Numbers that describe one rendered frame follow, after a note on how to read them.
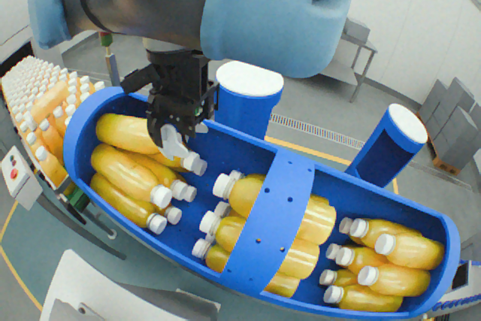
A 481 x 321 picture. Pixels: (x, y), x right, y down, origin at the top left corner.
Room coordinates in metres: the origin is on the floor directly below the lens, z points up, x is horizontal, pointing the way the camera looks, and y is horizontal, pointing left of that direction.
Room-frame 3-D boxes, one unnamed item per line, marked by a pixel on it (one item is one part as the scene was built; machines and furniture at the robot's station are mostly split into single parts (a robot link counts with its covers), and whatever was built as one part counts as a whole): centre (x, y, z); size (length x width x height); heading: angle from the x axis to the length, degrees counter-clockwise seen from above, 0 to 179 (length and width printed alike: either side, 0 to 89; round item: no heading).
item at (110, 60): (0.75, 0.67, 0.55); 0.04 x 0.04 x 1.10; 73
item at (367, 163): (0.70, -0.83, 0.59); 0.28 x 0.28 x 0.88
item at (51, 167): (0.17, 0.57, 0.99); 0.07 x 0.07 x 0.19
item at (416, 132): (0.70, -0.83, 1.03); 0.28 x 0.28 x 0.01
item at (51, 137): (0.28, 0.67, 0.99); 0.07 x 0.07 x 0.19
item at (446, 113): (1.95, -3.40, 0.59); 1.20 x 0.80 x 1.19; 170
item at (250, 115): (0.76, 0.00, 0.59); 0.28 x 0.28 x 0.88
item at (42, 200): (0.08, 0.69, 0.50); 0.04 x 0.04 x 1.00; 73
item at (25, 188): (0.08, 0.69, 1.05); 0.20 x 0.10 x 0.10; 73
